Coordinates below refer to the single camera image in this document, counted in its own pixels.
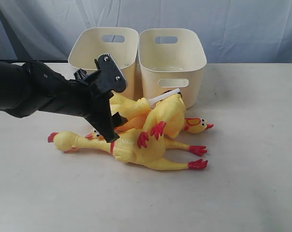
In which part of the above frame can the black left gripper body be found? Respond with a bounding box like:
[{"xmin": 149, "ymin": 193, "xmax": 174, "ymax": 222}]
[{"xmin": 51, "ymin": 69, "xmax": 112, "ymax": 122}]

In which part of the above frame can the yellow chicken facing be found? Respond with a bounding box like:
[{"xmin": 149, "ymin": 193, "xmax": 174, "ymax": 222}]
[
  {"xmin": 110, "ymin": 94, "xmax": 214, "ymax": 133},
  {"xmin": 47, "ymin": 129, "xmax": 208, "ymax": 171}
]

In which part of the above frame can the headless yellow rubber chicken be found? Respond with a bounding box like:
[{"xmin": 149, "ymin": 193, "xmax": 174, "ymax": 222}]
[{"xmin": 137, "ymin": 92, "xmax": 186, "ymax": 148}]

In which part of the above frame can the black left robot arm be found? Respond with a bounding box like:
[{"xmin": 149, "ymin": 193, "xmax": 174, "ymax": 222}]
[{"xmin": 0, "ymin": 53, "xmax": 128, "ymax": 143}]

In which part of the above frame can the cream bin marked X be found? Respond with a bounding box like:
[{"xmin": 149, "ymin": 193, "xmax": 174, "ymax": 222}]
[{"xmin": 68, "ymin": 27, "xmax": 139, "ymax": 99}]

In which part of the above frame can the cream bin marked O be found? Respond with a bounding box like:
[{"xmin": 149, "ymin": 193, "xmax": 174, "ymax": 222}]
[{"xmin": 138, "ymin": 28, "xmax": 207, "ymax": 108}]

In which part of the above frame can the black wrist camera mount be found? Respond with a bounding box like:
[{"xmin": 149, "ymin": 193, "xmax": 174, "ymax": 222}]
[{"xmin": 95, "ymin": 53, "xmax": 127, "ymax": 93}]

